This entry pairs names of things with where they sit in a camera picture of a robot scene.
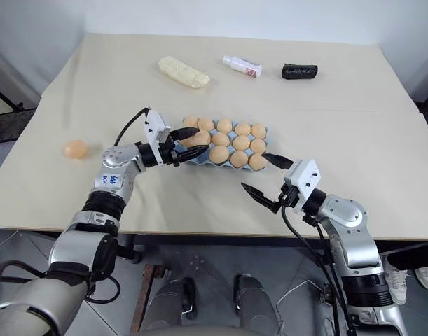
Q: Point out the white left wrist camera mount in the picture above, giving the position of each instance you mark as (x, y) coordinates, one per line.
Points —
(157, 123)

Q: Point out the rusty metal bar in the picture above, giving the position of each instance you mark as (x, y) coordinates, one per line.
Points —
(147, 294)

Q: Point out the black table frame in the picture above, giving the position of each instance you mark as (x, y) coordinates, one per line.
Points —
(143, 241)

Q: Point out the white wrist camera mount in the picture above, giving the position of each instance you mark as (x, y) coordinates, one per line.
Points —
(304, 175)
(157, 123)

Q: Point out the grey dark rounded leg shape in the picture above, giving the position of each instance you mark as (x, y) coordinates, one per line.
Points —
(252, 301)
(171, 301)

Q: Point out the white plastic bottle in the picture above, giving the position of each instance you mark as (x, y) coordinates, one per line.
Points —
(241, 65)

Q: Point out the clear bag of white contents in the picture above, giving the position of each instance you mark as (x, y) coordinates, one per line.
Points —
(184, 71)

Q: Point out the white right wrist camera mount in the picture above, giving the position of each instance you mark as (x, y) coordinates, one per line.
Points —
(304, 175)

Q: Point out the black tripod stand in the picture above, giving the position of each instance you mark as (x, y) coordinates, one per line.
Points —
(5, 94)

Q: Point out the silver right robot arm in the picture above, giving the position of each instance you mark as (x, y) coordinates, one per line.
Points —
(353, 224)

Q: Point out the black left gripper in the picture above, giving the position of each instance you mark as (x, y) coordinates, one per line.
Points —
(170, 150)

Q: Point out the blue egg carton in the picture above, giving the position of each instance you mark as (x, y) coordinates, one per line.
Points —
(205, 162)

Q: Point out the brown egg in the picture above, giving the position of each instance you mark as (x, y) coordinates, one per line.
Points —
(220, 139)
(191, 121)
(203, 137)
(259, 130)
(75, 149)
(257, 145)
(242, 128)
(241, 142)
(257, 162)
(239, 159)
(205, 123)
(224, 124)
(219, 154)

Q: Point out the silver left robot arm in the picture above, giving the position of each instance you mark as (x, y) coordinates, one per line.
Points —
(77, 245)

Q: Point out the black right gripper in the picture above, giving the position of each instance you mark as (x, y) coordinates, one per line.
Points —
(289, 197)

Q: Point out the white sneaker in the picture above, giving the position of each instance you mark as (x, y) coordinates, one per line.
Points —
(395, 280)
(427, 278)

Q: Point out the black bag roll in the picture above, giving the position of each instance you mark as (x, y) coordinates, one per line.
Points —
(299, 71)

